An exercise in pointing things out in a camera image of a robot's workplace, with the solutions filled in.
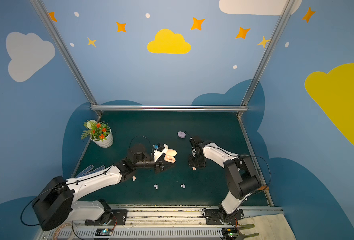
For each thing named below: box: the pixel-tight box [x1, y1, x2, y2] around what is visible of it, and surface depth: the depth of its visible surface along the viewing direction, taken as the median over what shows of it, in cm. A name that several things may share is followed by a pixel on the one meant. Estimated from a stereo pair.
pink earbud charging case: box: [164, 149, 177, 163], surface depth 74 cm
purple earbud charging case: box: [177, 131, 186, 139], surface depth 109 cm
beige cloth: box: [237, 213, 296, 240], surface depth 73 cm
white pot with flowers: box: [81, 119, 114, 148], surface depth 95 cm
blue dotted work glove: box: [76, 164, 106, 178], surface depth 92 cm
